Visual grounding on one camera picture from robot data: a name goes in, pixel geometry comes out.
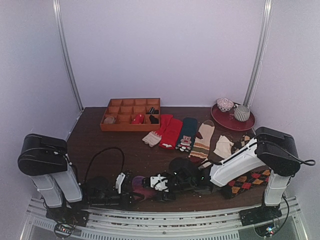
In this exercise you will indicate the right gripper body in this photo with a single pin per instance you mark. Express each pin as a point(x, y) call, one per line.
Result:
point(166, 191)

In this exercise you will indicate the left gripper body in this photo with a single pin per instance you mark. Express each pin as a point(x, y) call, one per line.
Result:
point(124, 197)

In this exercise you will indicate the magenta purple ribbed sock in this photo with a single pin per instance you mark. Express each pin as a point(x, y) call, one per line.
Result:
point(140, 188)

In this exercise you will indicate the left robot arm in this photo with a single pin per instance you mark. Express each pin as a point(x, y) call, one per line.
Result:
point(45, 160)

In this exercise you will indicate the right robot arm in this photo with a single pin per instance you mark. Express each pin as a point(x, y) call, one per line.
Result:
point(274, 149)

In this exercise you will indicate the green reindeer sock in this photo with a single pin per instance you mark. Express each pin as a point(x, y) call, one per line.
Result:
point(187, 134)

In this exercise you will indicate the cream red-trim sock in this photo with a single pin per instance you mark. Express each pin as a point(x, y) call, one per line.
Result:
point(152, 139)

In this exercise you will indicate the red long sock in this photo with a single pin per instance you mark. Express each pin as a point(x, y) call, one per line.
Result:
point(171, 132)

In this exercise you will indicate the black rolled sock in tray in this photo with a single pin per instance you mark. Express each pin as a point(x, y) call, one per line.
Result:
point(153, 119)

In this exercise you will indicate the cream striped sock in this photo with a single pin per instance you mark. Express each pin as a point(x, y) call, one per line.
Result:
point(201, 147)

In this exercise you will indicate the cream brown short sock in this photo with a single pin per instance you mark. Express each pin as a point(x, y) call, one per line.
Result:
point(223, 147)

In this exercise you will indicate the red rolled sock in tray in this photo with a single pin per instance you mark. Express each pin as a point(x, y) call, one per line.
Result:
point(138, 119)

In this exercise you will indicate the beige sock in tray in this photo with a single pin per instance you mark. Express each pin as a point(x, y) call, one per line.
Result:
point(109, 120)

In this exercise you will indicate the black striped sock in tray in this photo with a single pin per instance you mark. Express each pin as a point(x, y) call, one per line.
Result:
point(153, 111)

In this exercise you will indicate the argyle beige brown sock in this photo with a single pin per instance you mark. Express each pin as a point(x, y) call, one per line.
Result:
point(240, 143)

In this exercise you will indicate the wooden divided organizer tray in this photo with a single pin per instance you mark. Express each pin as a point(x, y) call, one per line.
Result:
point(125, 109)

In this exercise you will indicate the red round tray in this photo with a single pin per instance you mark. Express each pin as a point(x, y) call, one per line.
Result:
point(227, 120)

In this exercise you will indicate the argyle black orange sock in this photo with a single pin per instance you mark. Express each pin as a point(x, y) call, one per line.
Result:
point(245, 183)

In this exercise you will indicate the patterned white red bowl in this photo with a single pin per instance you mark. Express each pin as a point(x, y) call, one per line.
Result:
point(224, 104)

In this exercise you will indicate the striped grey cup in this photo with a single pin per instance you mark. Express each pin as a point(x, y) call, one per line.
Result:
point(241, 113)

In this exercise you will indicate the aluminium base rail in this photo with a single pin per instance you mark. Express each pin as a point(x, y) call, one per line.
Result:
point(109, 224)

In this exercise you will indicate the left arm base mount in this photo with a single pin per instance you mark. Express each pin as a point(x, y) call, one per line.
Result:
point(68, 216)

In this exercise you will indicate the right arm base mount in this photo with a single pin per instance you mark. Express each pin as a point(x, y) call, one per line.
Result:
point(259, 214)

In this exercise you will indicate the left aluminium frame post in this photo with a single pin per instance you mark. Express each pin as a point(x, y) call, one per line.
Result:
point(65, 53)

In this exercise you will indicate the aluminium frame post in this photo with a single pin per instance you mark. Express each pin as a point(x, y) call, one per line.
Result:
point(261, 47)
point(65, 53)

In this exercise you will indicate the right aluminium frame post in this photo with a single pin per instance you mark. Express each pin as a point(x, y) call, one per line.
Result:
point(261, 47)

